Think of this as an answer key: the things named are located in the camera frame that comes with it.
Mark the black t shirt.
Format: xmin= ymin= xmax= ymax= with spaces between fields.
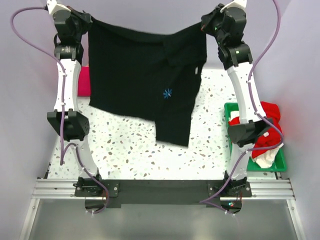
xmin=88 ymin=19 xmax=207 ymax=147

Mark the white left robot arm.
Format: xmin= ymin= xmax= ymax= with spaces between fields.
xmin=46 ymin=0 xmax=107 ymax=197

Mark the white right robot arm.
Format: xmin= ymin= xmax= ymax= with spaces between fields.
xmin=201 ymin=0 xmax=269 ymax=197

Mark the folded pink t shirt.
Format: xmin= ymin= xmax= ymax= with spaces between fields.
xmin=77 ymin=65 xmax=91 ymax=97

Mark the red t shirt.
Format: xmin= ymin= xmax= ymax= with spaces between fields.
xmin=251 ymin=101 xmax=282 ymax=162

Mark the green plastic basket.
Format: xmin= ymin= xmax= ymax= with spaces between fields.
xmin=224 ymin=101 xmax=287 ymax=172

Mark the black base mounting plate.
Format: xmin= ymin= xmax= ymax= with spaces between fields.
xmin=74 ymin=178 xmax=252 ymax=213

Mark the aluminium rail frame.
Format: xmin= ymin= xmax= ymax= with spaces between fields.
xmin=18 ymin=66 xmax=307 ymax=240

